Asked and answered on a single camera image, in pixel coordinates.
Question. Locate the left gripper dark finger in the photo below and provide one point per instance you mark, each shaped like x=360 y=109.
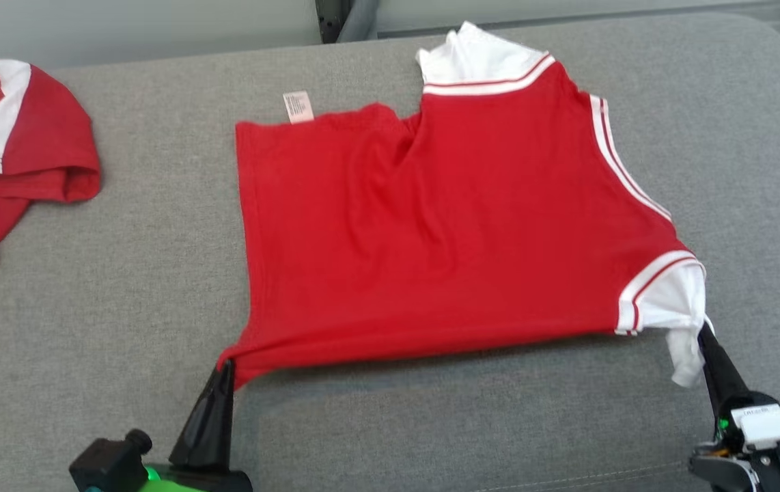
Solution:
x=202 y=430
x=228 y=424

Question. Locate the dark grey post bracket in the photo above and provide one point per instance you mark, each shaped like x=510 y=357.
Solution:
x=328 y=20

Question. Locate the teal left camera connector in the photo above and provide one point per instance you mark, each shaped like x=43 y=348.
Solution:
x=91 y=488

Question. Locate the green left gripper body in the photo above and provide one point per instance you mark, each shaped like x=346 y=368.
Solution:
x=205 y=482

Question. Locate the grey rounded post foot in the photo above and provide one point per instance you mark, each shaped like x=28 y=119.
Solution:
x=359 y=20

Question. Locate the plain red white shirt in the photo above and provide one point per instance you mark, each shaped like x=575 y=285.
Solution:
x=48 y=137

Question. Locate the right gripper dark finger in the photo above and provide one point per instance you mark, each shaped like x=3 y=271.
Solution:
x=711 y=383
x=730 y=383

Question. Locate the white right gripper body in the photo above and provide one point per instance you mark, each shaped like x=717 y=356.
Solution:
x=772 y=424

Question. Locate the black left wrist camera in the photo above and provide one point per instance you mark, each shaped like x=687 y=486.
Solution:
x=106 y=465

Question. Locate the red Bulls jersey white trim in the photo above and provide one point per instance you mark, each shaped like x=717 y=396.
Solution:
x=444 y=232

